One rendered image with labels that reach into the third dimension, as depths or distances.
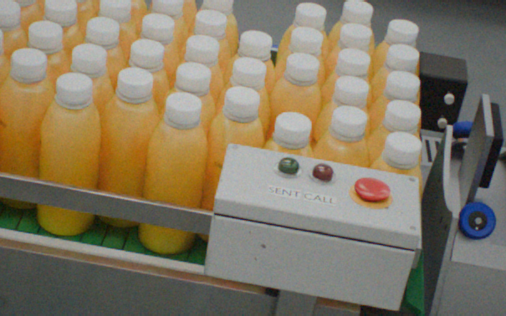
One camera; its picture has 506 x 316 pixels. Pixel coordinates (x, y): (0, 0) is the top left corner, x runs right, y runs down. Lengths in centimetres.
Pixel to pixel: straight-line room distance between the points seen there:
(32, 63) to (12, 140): 10
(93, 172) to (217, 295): 20
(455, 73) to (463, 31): 249
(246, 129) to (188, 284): 19
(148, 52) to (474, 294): 49
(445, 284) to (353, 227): 34
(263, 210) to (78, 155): 27
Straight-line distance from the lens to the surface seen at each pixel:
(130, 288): 131
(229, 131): 125
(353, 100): 130
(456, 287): 140
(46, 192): 128
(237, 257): 111
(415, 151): 122
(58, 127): 124
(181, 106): 122
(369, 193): 110
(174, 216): 126
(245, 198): 108
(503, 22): 423
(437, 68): 159
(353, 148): 125
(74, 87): 123
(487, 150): 138
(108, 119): 127
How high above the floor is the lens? 173
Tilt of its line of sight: 34 degrees down
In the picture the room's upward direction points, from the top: 10 degrees clockwise
